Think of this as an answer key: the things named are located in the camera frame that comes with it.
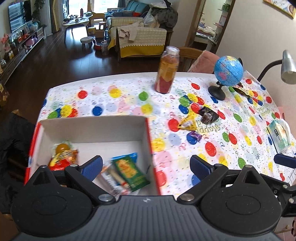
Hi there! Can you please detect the blue snack packet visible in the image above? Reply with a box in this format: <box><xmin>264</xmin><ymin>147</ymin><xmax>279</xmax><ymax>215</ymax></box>
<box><xmin>111</xmin><ymin>153</ymin><xmax>137</xmax><ymax>163</ymax></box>

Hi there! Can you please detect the green snack packet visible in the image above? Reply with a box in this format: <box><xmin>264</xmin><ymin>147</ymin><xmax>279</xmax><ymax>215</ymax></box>
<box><xmin>112</xmin><ymin>159</ymin><xmax>150</xmax><ymax>192</ymax></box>

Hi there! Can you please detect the red and white cardboard box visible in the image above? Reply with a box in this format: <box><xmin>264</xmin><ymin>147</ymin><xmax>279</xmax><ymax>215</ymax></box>
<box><xmin>25</xmin><ymin>115</ymin><xmax>160</xmax><ymax>195</ymax></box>

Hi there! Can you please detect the open dark wrapper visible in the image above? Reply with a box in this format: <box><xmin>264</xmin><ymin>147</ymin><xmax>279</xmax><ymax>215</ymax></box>
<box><xmin>232</xmin><ymin>83</ymin><xmax>252</xmax><ymax>98</ymax></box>

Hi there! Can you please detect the small sausage snack stick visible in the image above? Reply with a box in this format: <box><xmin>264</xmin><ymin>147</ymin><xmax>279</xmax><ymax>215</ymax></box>
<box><xmin>101</xmin><ymin>165</ymin><xmax>131</xmax><ymax>195</ymax></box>

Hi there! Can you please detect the coffee table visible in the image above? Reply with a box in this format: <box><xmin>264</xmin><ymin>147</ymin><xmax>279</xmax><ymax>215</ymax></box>
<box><xmin>62</xmin><ymin>16</ymin><xmax>90</xmax><ymax>43</ymax></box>

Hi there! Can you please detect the tea drink bottle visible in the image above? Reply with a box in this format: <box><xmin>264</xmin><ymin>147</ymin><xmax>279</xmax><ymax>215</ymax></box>
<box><xmin>154</xmin><ymin>46</ymin><xmax>180</xmax><ymax>94</ymax></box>

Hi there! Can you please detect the colourful balloon tablecloth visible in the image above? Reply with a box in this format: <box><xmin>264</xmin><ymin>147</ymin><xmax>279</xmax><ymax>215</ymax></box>
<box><xmin>28</xmin><ymin>70</ymin><xmax>296</xmax><ymax>235</ymax></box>

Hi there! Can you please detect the long tv cabinet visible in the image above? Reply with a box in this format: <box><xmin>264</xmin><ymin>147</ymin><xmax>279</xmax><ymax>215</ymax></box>
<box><xmin>1</xmin><ymin>27</ymin><xmax>45</xmax><ymax>84</ymax></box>

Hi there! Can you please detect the wooden chair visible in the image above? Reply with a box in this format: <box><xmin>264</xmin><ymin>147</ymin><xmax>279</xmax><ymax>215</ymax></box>
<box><xmin>178</xmin><ymin>47</ymin><xmax>203</xmax><ymax>72</ymax></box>

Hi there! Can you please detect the sofa with yellow cover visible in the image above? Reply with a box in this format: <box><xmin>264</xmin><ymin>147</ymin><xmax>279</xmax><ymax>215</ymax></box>
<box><xmin>107</xmin><ymin>16</ymin><xmax>167</xmax><ymax>58</ymax></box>

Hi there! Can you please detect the red orange snack bag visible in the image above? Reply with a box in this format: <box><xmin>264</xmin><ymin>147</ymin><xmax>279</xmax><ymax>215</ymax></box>
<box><xmin>49</xmin><ymin>150</ymin><xmax>78</xmax><ymax>171</ymax></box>

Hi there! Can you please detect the dark brown wrapped candy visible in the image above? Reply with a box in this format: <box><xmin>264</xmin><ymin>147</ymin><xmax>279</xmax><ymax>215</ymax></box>
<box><xmin>201</xmin><ymin>113</ymin><xmax>213</xmax><ymax>125</ymax></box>

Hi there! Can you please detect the small round stool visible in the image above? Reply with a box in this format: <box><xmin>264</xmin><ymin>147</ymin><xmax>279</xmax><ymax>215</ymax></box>
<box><xmin>80</xmin><ymin>36</ymin><xmax>93</xmax><ymax>50</ymax></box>

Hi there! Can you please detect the black snack packet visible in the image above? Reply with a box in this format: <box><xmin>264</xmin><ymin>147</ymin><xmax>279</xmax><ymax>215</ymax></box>
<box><xmin>198</xmin><ymin>106</ymin><xmax>219</xmax><ymax>125</ymax></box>

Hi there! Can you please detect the blue desk globe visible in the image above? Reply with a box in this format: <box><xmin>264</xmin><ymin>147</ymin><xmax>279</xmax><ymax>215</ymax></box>
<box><xmin>208</xmin><ymin>56</ymin><xmax>244</xmax><ymax>100</ymax></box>

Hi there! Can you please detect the purple wrapped candy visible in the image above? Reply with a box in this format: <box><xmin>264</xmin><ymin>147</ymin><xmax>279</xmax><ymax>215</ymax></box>
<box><xmin>189</xmin><ymin>131</ymin><xmax>202</xmax><ymax>142</ymax></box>

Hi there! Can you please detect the silver desk lamp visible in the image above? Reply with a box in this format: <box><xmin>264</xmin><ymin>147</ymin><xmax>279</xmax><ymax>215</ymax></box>
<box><xmin>257</xmin><ymin>50</ymin><xmax>296</xmax><ymax>85</ymax></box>

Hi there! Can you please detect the flat screen television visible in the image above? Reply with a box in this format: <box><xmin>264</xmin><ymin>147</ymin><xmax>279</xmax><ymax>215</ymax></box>
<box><xmin>8</xmin><ymin>1</ymin><xmax>32</xmax><ymax>33</ymax></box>

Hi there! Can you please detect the tissue pack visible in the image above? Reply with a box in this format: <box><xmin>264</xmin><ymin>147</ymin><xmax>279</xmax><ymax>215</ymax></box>
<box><xmin>267</xmin><ymin>119</ymin><xmax>292</xmax><ymax>154</ymax></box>

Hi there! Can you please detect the yellow triangular snack packet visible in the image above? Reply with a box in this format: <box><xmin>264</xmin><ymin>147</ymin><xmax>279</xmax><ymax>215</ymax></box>
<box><xmin>178</xmin><ymin>113</ymin><xmax>198</xmax><ymax>131</ymax></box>

